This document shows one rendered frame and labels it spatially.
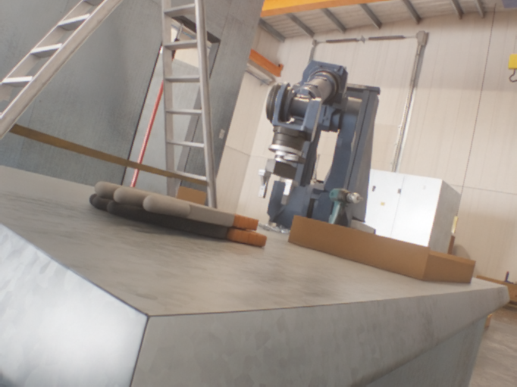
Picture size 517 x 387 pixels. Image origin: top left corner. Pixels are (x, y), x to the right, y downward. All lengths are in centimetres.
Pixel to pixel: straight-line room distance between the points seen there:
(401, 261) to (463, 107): 1261
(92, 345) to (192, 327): 4
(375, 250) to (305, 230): 16
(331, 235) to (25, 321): 70
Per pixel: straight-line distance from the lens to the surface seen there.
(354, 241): 83
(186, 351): 17
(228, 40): 406
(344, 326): 30
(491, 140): 1283
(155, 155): 774
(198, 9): 291
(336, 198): 182
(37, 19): 314
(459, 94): 1353
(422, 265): 78
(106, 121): 329
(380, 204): 845
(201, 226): 54
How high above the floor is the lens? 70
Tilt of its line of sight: 3 degrees up
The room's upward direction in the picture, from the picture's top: 14 degrees clockwise
